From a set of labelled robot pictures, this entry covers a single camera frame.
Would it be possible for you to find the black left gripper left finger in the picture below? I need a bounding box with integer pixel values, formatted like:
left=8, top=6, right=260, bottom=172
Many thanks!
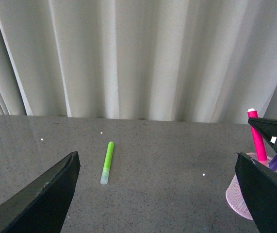
left=0, top=151, right=81, bottom=233

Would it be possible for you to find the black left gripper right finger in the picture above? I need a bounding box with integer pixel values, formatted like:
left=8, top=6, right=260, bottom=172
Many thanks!
left=235, top=152, right=277, bottom=233

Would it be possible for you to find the pink highlighter pen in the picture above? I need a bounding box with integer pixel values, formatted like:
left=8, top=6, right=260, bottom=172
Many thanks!
left=247, top=108, right=268, bottom=166

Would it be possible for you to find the purple pen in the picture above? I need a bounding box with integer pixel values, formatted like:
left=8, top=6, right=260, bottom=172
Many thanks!
left=269, top=154, right=277, bottom=171

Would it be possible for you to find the pink mesh cup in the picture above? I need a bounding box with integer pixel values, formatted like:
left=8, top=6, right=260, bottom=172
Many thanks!
left=226, top=156, right=277, bottom=220

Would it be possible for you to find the green highlighter pen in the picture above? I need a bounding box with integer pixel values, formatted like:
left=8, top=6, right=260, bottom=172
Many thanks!
left=100, top=141, right=114, bottom=185

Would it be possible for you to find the white curtain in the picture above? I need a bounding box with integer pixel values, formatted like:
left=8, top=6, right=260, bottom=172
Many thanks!
left=0, top=0, right=277, bottom=124

